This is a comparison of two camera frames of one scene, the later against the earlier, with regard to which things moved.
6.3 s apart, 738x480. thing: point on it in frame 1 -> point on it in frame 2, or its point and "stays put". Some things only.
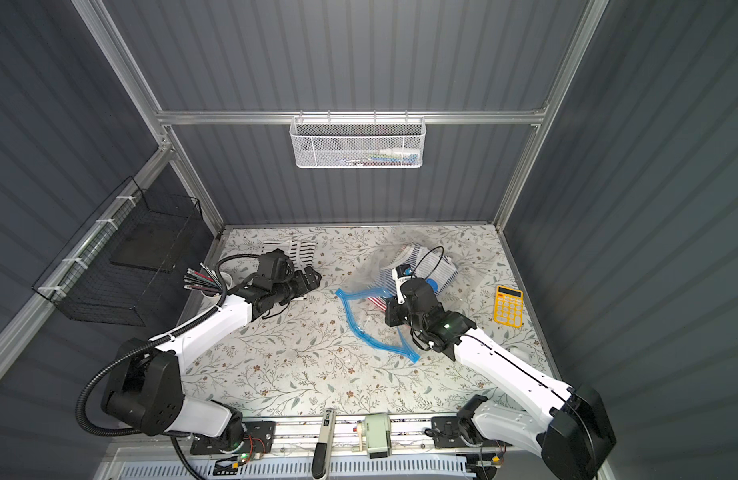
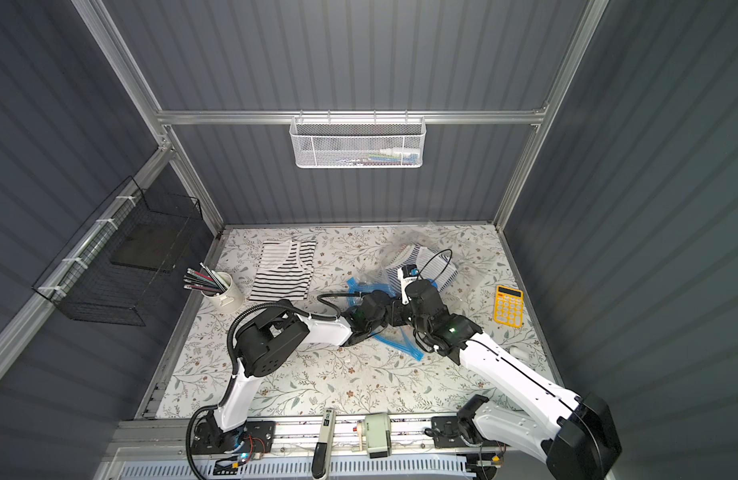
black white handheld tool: [322, 459] stays put
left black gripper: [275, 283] -> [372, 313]
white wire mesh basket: [357, 141] stays put
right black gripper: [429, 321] stays put
